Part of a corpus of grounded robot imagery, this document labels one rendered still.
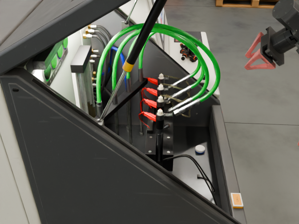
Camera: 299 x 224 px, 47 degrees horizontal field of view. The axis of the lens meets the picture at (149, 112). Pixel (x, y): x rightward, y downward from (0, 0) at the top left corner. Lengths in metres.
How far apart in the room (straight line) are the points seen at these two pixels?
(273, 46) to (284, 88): 2.71
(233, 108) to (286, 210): 1.15
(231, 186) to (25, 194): 0.62
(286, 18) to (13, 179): 0.76
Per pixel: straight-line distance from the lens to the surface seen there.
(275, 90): 3.61
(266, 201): 2.45
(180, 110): 1.12
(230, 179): 1.18
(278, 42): 0.95
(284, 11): 0.88
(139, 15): 1.36
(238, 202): 1.10
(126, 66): 0.68
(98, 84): 1.09
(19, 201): 0.98
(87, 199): 0.92
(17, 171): 0.90
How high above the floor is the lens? 1.78
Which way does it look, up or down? 35 degrees down
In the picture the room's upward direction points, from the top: straight up
